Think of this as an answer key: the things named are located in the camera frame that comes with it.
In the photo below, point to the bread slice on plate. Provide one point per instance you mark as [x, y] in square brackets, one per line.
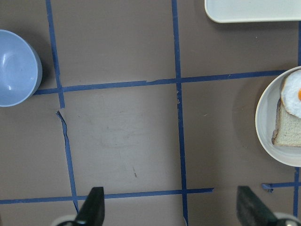
[287, 130]

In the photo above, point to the fried egg toy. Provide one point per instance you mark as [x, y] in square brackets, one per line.
[291, 93]

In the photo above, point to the blue bowl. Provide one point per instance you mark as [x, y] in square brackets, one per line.
[20, 69]

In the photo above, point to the cream round plate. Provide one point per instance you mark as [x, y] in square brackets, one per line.
[265, 122]

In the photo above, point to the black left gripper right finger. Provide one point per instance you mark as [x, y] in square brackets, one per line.
[251, 211]

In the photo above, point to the cream bear tray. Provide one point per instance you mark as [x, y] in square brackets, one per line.
[251, 11]

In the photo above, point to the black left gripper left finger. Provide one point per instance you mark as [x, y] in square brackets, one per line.
[90, 214]

